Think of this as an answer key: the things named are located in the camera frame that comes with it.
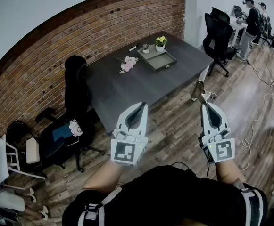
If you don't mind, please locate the white headset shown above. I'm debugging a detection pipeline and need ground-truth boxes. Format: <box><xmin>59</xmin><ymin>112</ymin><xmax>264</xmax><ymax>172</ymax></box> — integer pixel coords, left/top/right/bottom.
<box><xmin>68</xmin><ymin>119</ymin><xmax>83</xmax><ymax>136</ymax></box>

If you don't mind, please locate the person's left shoulder strap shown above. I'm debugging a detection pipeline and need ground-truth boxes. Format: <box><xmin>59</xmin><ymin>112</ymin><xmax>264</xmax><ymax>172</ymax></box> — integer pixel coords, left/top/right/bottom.
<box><xmin>79</xmin><ymin>186</ymin><xmax>123</xmax><ymax>226</ymax></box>

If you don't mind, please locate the black mesh office chair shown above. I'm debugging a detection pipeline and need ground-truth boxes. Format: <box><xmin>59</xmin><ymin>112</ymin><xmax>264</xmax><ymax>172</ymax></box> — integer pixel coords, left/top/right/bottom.
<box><xmin>202</xmin><ymin>13</ymin><xmax>237</xmax><ymax>77</ymax></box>
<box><xmin>211</xmin><ymin>7</ymin><xmax>231</xmax><ymax>24</ymax></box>

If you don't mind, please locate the person's shoulder strap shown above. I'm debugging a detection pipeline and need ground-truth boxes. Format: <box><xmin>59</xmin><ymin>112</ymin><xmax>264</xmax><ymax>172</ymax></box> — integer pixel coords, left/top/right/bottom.
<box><xmin>79</xmin><ymin>186</ymin><xmax>123</xmax><ymax>226</ymax></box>
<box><xmin>233</xmin><ymin>178</ymin><xmax>265</xmax><ymax>226</ymax></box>

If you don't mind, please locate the person's right shoulder strap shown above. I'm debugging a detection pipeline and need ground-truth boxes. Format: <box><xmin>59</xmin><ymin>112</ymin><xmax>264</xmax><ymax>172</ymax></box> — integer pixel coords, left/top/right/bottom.
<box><xmin>233</xmin><ymin>178</ymin><xmax>265</xmax><ymax>226</ymax></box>

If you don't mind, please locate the person's right forearm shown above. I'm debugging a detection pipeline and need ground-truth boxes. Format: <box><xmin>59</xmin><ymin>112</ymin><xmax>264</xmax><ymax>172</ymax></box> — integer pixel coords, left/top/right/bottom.
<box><xmin>214</xmin><ymin>160</ymin><xmax>246</xmax><ymax>188</ymax></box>

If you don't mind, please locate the white desk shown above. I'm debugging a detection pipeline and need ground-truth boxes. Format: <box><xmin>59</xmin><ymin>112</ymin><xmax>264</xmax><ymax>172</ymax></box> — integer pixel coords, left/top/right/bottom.
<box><xmin>228</xmin><ymin>15</ymin><xmax>249</xmax><ymax>49</ymax></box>

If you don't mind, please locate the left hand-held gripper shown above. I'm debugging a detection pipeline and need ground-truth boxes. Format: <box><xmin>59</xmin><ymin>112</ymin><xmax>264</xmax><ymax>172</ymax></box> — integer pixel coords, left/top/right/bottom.
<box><xmin>110</xmin><ymin>102</ymin><xmax>149</xmax><ymax>167</ymax></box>

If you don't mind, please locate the black high-back office chair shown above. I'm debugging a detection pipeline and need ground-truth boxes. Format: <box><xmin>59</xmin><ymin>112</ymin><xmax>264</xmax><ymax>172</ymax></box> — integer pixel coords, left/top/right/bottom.
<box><xmin>35</xmin><ymin>55</ymin><xmax>104</xmax><ymax>173</ymax></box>

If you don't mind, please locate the pink flower bouquet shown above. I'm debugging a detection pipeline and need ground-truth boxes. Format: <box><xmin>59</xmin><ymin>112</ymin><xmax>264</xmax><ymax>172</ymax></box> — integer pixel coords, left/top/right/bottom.
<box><xmin>114</xmin><ymin>56</ymin><xmax>139</xmax><ymax>74</ymax></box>

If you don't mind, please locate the person's left forearm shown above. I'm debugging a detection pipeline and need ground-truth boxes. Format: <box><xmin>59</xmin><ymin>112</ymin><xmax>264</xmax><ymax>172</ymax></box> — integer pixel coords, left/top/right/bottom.
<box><xmin>82</xmin><ymin>160</ymin><xmax>123</xmax><ymax>195</ymax></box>

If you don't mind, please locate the white box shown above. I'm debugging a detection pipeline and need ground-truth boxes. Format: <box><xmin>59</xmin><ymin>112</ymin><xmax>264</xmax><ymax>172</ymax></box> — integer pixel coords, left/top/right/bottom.
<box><xmin>25</xmin><ymin>138</ymin><xmax>41</xmax><ymax>164</ymax></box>

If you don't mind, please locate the grey metal tray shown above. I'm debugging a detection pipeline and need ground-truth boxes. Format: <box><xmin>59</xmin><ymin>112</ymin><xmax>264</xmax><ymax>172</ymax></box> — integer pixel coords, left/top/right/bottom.
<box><xmin>136</xmin><ymin>43</ymin><xmax>177</xmax><ymax>73</ymax></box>

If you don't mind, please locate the yellow flower potted plant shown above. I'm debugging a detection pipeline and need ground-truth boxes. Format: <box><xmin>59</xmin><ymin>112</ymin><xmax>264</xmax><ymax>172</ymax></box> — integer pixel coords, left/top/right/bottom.
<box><xmin>154</xmin><ymin>36</ymin><xmax>168</xmax><ymax>53</ymax></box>

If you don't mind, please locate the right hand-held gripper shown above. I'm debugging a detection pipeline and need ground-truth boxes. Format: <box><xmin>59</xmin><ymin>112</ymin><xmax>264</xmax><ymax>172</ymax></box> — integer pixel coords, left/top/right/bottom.
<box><xmin>199</xmin><ymin>102</ymin><xmax>236</xmax><ymax>164</ymax></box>

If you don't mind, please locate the person's black shirt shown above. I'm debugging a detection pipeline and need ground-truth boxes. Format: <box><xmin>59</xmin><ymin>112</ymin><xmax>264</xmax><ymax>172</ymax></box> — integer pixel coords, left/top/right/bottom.
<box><xmin>62</xmin><ymin>165</ymin><xmax>268</xmax><ymax>226</ymax></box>

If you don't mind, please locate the black folding chair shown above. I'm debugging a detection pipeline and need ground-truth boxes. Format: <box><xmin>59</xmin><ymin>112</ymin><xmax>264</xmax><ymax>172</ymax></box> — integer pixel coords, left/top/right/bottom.
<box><xmin>6</xmin><ymin>120</ymin><xmax>47</xmax><ymax>179</ymax></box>

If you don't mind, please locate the white floor cable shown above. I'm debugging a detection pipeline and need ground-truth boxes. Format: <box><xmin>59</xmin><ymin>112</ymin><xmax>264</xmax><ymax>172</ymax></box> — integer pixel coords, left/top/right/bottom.
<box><xmin>241</xmin><ymin>79</ymin><xmax>274</xmax><ymax>171</ymax></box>

